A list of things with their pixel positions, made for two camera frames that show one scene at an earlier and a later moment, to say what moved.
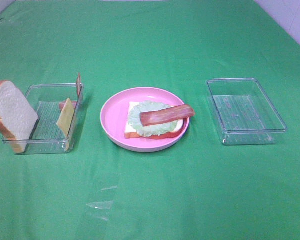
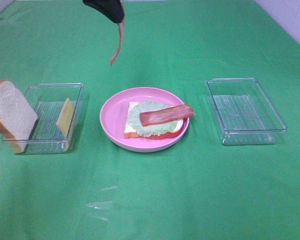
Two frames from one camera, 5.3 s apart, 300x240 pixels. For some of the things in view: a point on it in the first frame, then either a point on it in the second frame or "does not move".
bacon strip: x=158 y=116 does not move
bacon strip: x=74 y=103 to x=114 y=11
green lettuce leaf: x=155 y=129 does not move
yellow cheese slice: x=64 y=121 does not move
